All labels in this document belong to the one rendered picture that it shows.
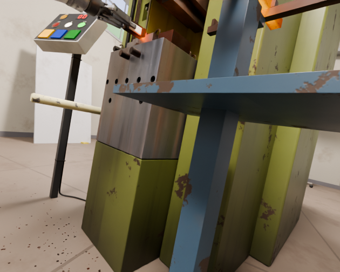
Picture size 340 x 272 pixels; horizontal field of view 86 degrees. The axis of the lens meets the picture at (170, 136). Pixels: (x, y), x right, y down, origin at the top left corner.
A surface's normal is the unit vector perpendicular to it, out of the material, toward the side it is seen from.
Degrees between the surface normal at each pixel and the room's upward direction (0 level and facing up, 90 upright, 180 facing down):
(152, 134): 90
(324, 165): 90
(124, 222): 90
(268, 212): 90
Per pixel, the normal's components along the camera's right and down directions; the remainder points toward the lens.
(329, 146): -0.39, -0.03
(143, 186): 0.72, 0.17
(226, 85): -0.70, -0.10
